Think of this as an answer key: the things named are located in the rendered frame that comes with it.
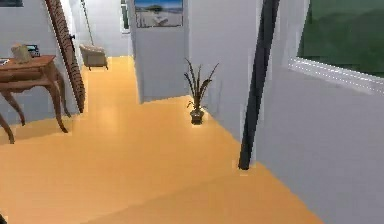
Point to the narrow window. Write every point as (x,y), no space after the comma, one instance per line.
(124,15)

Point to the potted house plant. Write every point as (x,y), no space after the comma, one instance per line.
(197,91)

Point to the black room door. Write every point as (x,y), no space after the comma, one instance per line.
(258,83)

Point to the beige lumpy object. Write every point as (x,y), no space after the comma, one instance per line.
(21,53)

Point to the brown wooden room door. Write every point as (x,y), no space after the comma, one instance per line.
(68,56)

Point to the thin grey floor lamp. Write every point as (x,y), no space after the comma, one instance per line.
(87,21)

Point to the beige armchair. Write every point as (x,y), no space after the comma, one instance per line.
(94,56)

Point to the brown wooden side table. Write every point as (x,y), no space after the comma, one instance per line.
(31,71)

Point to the dark framed picture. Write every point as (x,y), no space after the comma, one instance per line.
(11,2)

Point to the window with green view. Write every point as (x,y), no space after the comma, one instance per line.
(343,40)

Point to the framed beach picture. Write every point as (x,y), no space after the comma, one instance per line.
(159,12)

